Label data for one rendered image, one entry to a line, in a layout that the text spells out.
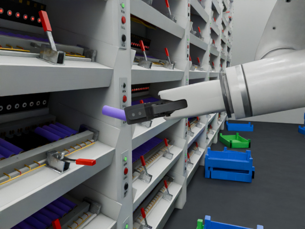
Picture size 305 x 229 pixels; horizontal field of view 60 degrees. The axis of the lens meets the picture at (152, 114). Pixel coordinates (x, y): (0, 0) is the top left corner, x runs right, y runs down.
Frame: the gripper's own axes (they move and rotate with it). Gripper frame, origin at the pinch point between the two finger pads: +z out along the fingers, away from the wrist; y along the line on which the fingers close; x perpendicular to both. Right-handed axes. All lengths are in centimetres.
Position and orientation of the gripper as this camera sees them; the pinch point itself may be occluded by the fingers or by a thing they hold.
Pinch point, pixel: (139, 113)
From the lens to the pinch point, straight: 47.5
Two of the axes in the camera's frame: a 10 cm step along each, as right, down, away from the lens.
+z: -9.3, 1.9, 3.1
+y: -3.0, 0.8, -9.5
